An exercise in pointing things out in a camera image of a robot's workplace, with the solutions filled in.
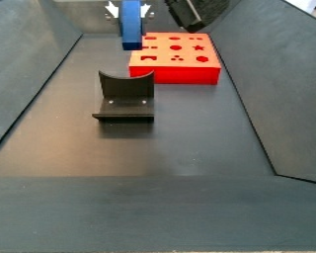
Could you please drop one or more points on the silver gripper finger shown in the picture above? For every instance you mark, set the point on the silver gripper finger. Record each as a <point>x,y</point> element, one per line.
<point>112,9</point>
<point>147,13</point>

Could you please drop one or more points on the blue rectangular block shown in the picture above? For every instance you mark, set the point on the blue rectangular block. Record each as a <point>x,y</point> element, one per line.
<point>131,24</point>

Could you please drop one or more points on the red board with shaped holes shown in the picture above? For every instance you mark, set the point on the red board with shaped holes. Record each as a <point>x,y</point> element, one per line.
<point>181,58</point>

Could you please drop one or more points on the black curved fixture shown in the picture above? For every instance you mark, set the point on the black curved fixture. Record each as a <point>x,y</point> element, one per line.
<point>128,97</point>

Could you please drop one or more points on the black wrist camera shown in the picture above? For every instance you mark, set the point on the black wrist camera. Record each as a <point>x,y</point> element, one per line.
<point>195,14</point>

